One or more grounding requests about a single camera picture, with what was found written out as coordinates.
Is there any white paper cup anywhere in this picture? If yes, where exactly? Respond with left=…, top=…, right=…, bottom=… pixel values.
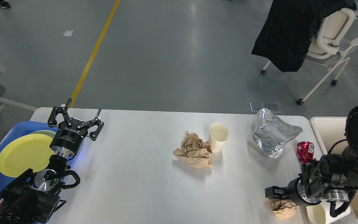
left=306, top=201, right=351, bottom=224
left=209, top=122, right=229, bottom=153

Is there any clear floor plate left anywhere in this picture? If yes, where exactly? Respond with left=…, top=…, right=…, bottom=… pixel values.
left=250, top=102, right=266, bottom=113

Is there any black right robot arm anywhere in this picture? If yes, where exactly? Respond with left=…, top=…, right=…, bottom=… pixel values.
left=265, top=106, right=358, bottom=218

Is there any crumpled clear plastic wrap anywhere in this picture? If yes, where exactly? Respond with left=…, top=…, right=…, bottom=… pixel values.
left=249, top=108, right=303, bottom=159

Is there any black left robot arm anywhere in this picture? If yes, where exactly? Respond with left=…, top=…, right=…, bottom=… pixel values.
left=0, top=98, right=104, bottom=224

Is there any cream plastic bin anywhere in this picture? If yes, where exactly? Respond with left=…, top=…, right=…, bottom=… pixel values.
left=309, top=117, right=358, bottom=224

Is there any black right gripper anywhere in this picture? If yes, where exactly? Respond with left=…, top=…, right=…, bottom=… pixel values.
left=265, top=177, right=321, bottom=207

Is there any clear floor plate right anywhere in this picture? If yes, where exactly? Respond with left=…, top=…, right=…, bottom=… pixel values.
left=266, top=102, right=282, bottom=113

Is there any blue plastic tray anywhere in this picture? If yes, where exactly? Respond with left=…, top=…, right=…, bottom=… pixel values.
left=0, top=121, right=52, bottom=192

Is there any clear floor plate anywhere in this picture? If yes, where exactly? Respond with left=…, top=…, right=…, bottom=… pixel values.
left=250, top=102, right=266, bottom=113
left=266, top=102, right=282, bottom=113

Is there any black jacket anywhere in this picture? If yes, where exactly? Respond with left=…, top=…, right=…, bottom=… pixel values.
left=251, top=0, right=357, bottom=72

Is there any crushed red can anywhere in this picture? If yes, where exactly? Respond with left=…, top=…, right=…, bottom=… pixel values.
left=296, top=141, right=316, bottom=165

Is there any yellow plastic plate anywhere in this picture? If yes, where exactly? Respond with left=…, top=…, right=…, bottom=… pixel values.
left=0, top=133, right=54, bottom=178

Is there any brown paper ball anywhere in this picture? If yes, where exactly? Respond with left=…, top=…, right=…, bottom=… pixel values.
left=173, top=131, right=214, bottom=169
left=268, top=198, right=300, bottom=220

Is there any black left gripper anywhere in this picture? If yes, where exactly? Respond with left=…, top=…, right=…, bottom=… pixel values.
left=47, top=98, right=104, bottom=156

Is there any white office chair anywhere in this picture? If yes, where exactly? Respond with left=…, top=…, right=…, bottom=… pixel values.
left=261, top=8, right=358, bottom=105

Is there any dark sneaker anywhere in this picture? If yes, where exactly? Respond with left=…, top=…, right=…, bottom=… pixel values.
left=0, top=0, right=11, bottom=9

